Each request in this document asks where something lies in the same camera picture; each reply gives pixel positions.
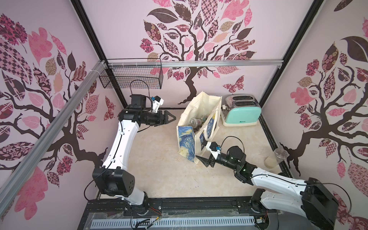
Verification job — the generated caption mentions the cream canvas tote bag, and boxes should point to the cream canvas tote bag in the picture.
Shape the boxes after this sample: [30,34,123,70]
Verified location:
[176,92,222,164]

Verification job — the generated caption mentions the clear jar sandy contents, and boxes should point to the clear jar sandy contents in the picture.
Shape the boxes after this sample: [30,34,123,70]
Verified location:
[264,148,289,169]

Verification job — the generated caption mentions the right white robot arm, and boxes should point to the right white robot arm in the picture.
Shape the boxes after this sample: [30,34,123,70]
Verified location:
[197,142,352,230]

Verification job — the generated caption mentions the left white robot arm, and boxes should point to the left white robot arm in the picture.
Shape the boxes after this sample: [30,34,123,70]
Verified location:
[92,94,176,214]

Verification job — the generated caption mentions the mint green toaster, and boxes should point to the mint green toaster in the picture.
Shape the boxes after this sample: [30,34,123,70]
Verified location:
[221,94,262,127]

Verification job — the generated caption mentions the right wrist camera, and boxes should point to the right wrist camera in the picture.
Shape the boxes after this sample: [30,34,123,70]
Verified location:
[206,142,221,154]

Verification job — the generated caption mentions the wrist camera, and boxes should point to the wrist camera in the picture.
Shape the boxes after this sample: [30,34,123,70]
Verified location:
[206,142,221,154]
[151,96,164,113]

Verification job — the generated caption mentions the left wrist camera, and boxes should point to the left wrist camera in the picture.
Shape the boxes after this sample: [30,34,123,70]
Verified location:
[151,96,164,113]

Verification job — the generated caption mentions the black wire basket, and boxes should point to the black wire basket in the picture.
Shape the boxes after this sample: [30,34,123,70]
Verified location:
[99,57,163,89]

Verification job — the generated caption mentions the black base frame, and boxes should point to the black base frame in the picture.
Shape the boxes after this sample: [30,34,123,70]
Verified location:
[77,195,327,230]

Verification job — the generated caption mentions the aluminium rail back wall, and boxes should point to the aluminium rail back wall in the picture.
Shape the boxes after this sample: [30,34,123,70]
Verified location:
[106,58,284,68]

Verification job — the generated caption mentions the aluminium rail wall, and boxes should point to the aluminium rail wall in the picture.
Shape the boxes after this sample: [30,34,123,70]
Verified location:
[106,58,284,68]
[1,60,106,215]

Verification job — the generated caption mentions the white slotted cable duct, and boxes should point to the white slotted cable duct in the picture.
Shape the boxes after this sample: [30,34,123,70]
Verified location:
[90,216,255,230]

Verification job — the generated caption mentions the aluminium rail left wall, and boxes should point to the aluminium rail left wall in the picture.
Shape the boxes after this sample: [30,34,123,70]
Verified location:
[1,60,106,215]

